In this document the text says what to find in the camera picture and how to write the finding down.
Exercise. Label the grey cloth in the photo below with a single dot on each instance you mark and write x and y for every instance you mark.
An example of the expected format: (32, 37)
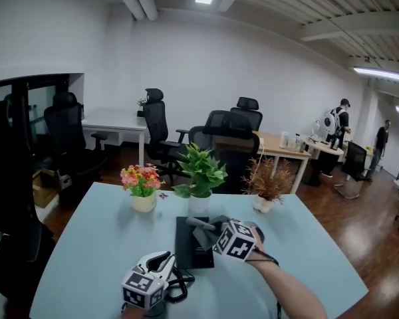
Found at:
(204, 236)

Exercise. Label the large black padded office chair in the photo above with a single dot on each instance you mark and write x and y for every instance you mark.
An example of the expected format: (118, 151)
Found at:
(10, 178)

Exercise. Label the black cantilever visitor chair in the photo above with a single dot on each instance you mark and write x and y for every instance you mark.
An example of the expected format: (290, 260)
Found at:
(355, 159)

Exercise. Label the round wooden table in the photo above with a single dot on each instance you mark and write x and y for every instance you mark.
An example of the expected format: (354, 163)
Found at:
(326, 149)

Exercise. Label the black mesh office chair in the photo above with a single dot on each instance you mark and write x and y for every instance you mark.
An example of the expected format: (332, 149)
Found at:
(156, 125)
(66, 128)
(247, 104)
(232, 128)

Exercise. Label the brown dried plant white pot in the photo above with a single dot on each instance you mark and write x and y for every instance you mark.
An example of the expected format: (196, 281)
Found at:
(269, 181)

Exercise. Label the wooden desk with white legs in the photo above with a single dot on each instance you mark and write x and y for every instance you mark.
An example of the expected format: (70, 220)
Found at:
(272, 146)

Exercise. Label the clear bottle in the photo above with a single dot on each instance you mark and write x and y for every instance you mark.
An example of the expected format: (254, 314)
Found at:
(297, 142)

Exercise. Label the pink flowers in cream pot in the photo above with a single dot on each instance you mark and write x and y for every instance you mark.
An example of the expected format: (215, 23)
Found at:
(141, 178)

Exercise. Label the small potted plant black pot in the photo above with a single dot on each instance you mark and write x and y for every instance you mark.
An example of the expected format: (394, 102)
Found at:
(141, 106)

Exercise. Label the white kettle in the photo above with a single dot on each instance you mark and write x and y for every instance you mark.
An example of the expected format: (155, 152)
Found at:
(284, 140)

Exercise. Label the person's right forearm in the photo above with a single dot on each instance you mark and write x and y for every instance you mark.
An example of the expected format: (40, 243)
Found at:
(291, 294)

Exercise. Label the black framed glass partition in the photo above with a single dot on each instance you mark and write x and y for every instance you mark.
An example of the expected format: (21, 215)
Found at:
(20, 91)

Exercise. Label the white round backpack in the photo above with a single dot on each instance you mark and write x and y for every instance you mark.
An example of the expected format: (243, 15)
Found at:
(330, 121)

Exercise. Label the white desk lamp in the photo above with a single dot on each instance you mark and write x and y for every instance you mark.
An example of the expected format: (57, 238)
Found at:
(316, 128)

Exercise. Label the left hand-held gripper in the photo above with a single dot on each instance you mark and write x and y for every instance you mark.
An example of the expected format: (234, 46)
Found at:
(143, 287)

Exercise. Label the cardboard box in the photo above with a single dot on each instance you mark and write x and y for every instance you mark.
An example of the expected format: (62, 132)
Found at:
(45, 188)

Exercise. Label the person's left forearm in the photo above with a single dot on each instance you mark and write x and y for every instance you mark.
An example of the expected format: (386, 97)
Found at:
(131, 313)

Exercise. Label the black desk telephone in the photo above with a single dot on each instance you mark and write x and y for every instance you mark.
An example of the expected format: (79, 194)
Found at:
(186, 244)

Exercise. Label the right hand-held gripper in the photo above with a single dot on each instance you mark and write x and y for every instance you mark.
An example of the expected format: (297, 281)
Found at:
(236, 241)

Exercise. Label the green leafy plant white pot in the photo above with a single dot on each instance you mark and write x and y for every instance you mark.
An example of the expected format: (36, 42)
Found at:
(203, 171)

